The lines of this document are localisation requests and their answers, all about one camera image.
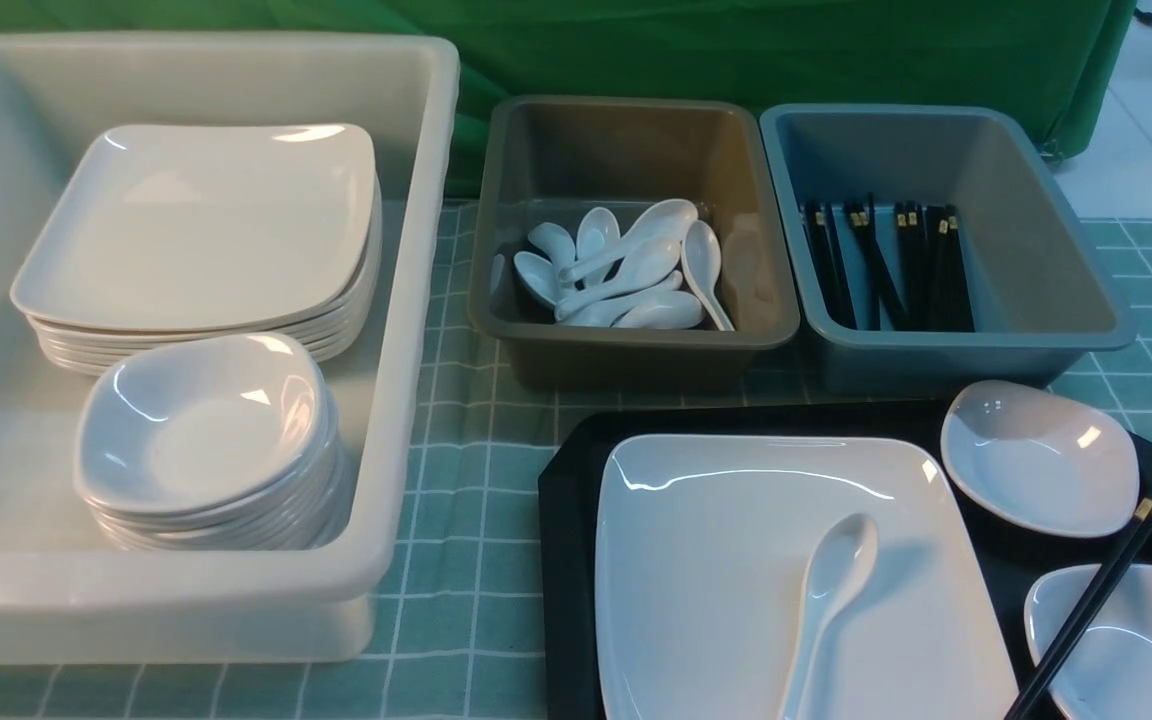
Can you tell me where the white square rice plate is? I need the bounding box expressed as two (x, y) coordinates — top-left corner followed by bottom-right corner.
(594, 434), (1018, 719)

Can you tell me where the white ceramic soup spoon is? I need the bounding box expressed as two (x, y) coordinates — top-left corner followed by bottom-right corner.
(781, 511), (881, 719)

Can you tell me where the white bowl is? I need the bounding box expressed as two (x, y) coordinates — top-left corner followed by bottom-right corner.
(940, 381), (1140, 539)
(1049, 562), (1152, 719)

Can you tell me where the black chopsticks pair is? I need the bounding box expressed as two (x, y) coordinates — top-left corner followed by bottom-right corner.
(1005, 498), (1152, 719)

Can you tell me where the pile of white spoons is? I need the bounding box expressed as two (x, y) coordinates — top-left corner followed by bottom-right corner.
(482, 199), (737, 332)

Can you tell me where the brown plastic bin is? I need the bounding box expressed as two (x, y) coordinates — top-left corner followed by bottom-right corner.
(467, 96), (801, 392)

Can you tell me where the green checked tablecloth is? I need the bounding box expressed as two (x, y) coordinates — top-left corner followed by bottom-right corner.
(0, 204), (1152, 719)

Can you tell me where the stack of white bowls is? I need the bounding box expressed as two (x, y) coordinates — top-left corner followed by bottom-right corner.
(73, 333), (353, 551)

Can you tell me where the bundle of black chopsticks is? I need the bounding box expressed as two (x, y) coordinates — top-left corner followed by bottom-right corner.
(799, 195), (977, 333)

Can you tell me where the blue-grey plastic bin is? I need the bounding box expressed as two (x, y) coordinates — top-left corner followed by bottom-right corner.
(760, 104), (1137, 397)

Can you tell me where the stack of white square plates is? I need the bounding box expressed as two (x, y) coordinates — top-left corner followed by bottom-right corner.
(9, 123), (382, 376)

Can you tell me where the green fabric backdrop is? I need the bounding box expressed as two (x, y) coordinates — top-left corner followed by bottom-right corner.
(0, 1), (1135, 197)

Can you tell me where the large white plastic tub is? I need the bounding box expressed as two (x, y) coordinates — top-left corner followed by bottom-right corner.
(0, 31), (460, 666)

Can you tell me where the black serving tray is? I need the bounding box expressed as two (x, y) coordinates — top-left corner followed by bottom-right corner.
(538, 397), (1111, 719)

